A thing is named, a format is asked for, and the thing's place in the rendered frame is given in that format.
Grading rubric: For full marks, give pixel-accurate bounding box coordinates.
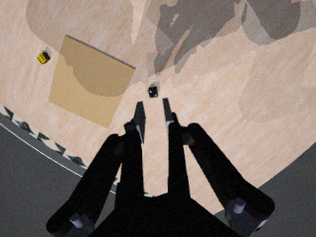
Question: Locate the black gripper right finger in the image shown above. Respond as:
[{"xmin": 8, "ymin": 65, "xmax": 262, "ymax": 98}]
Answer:
[{"xmin": 162, "ymin": 98, "xmax": 275, "ymax": 237}]

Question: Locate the tan square mat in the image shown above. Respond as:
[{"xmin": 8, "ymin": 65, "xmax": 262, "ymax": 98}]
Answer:
[{"xmin": 48, "ymin": 36, "xmax": 135, "ymax": 128}]

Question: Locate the black die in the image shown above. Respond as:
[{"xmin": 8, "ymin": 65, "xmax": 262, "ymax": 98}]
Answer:
[{"xmin": 148, "ymin": 87, "xmax": 158, "ymax": 98}]

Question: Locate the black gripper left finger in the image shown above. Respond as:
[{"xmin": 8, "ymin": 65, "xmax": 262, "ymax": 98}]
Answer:
[{"xmin": 46, "ymin": 102, "xmax": 146, "ymax": 237}]

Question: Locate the yellow die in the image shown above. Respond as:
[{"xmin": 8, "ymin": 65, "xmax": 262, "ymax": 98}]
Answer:
[{"xmin": 37, "ymin": 52, "xmax": 50, "ymax": 64}]

